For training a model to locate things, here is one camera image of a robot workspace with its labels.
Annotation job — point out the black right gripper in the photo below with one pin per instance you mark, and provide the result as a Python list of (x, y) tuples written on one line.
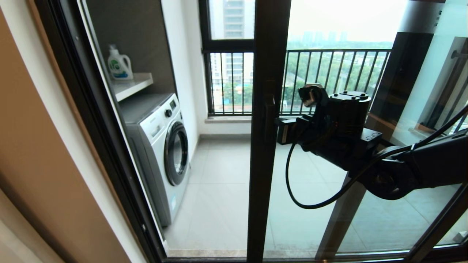
[(347, 128)]

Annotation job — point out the dark brown glass sliding door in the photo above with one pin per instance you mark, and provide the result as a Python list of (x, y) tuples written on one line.
[(268, 54)]

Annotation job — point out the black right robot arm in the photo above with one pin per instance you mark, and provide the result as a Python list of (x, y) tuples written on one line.
[(431, 164)]

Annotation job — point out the grey stone window sill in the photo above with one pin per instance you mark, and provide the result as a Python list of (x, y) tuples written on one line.
[(226, 119)]

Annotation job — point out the black balcony railing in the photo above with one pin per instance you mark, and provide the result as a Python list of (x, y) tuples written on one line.
[(329, 69)]

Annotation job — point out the white front-load washing machine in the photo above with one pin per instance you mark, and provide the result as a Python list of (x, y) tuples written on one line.
[(157, 153)]

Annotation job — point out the white shelf board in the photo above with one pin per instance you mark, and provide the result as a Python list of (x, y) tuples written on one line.
[(131, 87)]

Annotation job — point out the dark brown cabinet niche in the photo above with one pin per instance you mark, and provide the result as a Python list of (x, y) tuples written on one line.
[(135, 33)]

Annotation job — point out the white detergent bottle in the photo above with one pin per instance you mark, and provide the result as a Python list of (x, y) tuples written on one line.
[(119, 65)]

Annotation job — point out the white curtain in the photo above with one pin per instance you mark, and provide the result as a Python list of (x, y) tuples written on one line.
[(18, 241)]

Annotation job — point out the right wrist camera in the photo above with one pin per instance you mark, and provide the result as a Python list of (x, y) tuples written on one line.
[(310, 95)]

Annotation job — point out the dark balcony window frame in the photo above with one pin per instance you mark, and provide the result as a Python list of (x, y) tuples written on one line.
[(219, 45)]

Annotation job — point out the brown sliding door frame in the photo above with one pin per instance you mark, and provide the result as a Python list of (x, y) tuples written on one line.
[(342, 219)]

